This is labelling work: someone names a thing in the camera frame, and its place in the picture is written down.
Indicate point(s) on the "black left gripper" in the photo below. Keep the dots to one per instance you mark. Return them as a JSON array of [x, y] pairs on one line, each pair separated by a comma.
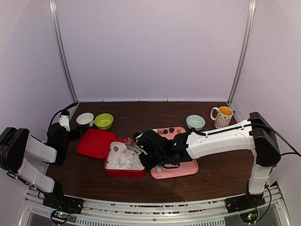
[[75, 133]]

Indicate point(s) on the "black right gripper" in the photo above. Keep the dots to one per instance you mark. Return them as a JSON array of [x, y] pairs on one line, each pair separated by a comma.
[[147, 164]]

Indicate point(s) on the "red tin lid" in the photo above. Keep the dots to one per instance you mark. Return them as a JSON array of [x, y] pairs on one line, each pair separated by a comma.
[[95, 143]]

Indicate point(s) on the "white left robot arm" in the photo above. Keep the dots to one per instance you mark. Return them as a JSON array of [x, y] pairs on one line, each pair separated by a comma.
[[17, 144]]

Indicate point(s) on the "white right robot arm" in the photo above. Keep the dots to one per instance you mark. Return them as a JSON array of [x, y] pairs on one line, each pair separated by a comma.
[[252, 134]]

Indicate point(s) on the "white ceramic bowl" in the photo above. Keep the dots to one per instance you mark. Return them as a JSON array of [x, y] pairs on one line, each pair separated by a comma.
[[85, 120]]

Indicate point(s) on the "white paper liner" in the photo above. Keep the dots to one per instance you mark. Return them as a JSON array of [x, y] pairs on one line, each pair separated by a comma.
[[123, 159]]

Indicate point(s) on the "pink plastic tray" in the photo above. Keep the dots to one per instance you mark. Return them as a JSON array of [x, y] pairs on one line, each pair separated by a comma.
[[185, 169]]

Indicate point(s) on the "green plastic bowl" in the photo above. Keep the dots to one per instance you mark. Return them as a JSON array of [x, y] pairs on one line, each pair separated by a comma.
[[104, 121]]

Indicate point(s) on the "light blue ceramic bowl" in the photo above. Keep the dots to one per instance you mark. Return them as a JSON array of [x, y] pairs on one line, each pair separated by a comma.
[[195, 121]]

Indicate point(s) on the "white floral mug yellow inside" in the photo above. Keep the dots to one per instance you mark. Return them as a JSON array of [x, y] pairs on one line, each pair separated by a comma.
[[221, 116]]

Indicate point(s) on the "aluminium front rail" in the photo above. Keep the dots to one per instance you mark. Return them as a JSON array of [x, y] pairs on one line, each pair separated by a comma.
[[212, 212]]

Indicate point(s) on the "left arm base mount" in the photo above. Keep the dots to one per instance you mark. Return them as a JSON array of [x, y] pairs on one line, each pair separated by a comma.
[[69, 204]]

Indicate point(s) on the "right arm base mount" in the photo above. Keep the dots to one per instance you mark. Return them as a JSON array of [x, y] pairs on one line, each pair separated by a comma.
[[241, 203]]

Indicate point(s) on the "aluminium frame post left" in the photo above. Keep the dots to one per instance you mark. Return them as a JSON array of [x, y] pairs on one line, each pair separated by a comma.
[[62, 55]]

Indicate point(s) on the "aluminium frame post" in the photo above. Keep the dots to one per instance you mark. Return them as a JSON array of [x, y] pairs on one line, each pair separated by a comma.
[[62, 55], [245, 44]]

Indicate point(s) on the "aluminium frame post right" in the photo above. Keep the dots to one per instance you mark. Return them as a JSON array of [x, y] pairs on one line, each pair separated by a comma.
[[245, 44]]

